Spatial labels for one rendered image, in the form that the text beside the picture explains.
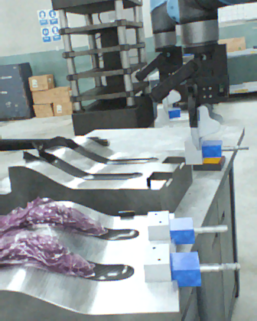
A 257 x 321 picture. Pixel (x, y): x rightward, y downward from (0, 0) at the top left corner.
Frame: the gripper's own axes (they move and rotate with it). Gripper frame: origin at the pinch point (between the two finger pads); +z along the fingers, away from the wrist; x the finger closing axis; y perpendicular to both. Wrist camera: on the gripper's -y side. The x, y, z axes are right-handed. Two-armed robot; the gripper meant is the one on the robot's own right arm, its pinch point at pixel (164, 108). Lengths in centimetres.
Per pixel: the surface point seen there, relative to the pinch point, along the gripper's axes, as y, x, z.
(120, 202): -11, -53, 10
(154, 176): -3.4, -45.4, 7.4
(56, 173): -26, -46, 4
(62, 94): -204, 589, 51
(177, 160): 2.2, -35.9, 7.0
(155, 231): -3, -69, 8
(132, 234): -7, -66, 10
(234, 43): 121, 523, -6
